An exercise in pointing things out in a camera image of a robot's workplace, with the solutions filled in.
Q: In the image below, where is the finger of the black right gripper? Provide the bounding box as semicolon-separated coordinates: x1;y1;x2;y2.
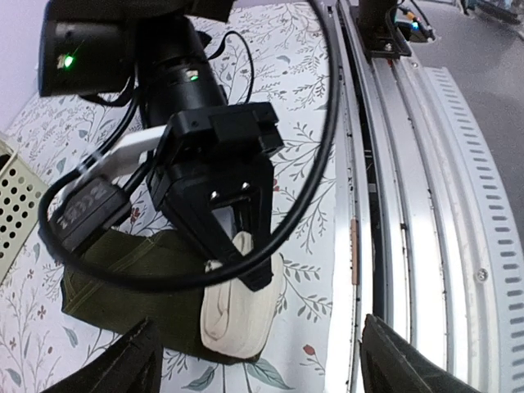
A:
161;192;246;265
233;157;273;291

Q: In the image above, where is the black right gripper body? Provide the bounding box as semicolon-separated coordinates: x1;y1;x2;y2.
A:
137;18;283;215

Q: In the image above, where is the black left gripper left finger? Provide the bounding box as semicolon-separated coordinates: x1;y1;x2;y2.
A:
46;318;163;393

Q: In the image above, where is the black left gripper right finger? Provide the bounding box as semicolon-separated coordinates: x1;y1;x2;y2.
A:
359;314;476;393

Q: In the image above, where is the dark green underwear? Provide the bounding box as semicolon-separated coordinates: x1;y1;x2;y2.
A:
61;230;284;364

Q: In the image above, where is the floral white table mat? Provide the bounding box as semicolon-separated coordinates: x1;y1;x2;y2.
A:
1;2;337;392

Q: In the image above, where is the green plastic basket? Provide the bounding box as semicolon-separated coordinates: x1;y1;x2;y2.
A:
0;142;47;282

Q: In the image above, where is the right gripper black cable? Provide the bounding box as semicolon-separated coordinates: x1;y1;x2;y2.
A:
38;0;343;294

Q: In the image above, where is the aluminium front rail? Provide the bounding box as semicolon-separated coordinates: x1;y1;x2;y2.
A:
333;1;523;392

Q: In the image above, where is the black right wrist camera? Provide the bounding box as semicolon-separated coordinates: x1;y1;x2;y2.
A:
38;1;134;97

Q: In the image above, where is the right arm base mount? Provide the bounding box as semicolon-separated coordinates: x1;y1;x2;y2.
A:
350;0;436;60

